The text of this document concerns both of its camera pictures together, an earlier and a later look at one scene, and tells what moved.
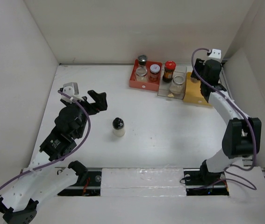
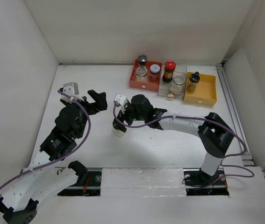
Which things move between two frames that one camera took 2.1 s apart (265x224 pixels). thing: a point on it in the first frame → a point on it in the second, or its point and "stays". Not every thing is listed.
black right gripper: (199, 65) → (127, 106)
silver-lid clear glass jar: (141, 73) stays
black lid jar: (142, 60) stays
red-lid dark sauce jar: (169, 67) stays
